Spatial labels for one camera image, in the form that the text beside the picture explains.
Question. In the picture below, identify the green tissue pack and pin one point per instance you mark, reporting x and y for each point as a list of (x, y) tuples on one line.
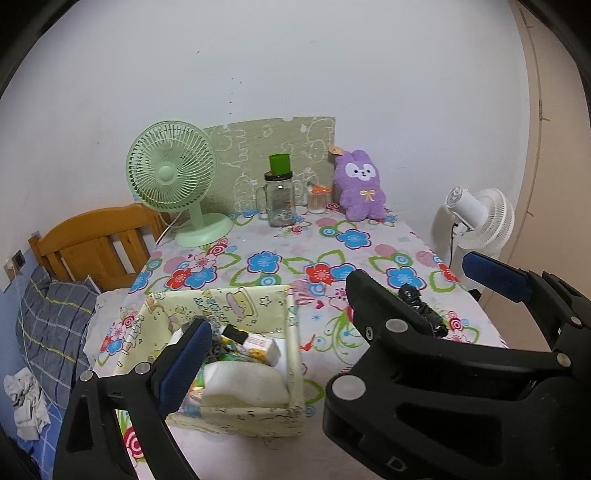
[(192, 401)]

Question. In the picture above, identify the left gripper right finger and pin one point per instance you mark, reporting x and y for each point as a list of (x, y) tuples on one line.
[(419, 407)]

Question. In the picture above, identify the green cartoon cardboard panel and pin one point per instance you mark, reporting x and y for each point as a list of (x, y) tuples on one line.
[(242, 152)]

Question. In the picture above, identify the grey sock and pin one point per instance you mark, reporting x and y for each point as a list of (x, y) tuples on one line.
[(215, 353)]

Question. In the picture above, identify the purple plush bunny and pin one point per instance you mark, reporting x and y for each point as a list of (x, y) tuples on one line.
[(358, 185)]

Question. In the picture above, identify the crumpled white cloth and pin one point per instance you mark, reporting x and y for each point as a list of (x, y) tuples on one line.
[(28, 400)]

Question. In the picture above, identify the wall power socket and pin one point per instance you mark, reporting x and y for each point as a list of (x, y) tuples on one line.
[(18, 260)]

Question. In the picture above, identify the toothpick jar orange lid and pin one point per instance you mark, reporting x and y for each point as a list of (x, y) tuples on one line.
[(318, 196)]

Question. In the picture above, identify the green cup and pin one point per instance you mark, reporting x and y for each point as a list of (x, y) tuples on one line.
[(280, 164)]

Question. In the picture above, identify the wooden bed headboard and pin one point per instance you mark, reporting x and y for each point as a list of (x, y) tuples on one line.
[(105, 245)]

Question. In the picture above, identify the yellow fabric storage basket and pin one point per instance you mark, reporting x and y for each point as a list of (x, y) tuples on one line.
[(269, 311)]

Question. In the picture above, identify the beige door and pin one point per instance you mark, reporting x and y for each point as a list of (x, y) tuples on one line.
[(540, 126)]

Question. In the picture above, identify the white standing fan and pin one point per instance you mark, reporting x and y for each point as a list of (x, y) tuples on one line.
[(481, 221)]

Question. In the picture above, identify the green desk fan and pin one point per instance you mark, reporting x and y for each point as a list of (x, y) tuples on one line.
[(170, 167)]

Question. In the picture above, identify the white towel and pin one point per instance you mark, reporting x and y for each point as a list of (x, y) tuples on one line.
[(243, 384)]

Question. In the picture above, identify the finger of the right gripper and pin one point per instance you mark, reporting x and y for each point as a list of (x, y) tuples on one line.
[(561, 312)]

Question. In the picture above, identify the blue plaid pillow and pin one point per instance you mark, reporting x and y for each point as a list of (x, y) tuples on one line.
[(51, 330)]

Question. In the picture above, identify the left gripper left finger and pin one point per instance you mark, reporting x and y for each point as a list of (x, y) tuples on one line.
[(91, 445)]

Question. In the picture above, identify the glass mason jar mug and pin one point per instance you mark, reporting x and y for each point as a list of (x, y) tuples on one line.
[(276, 201)]

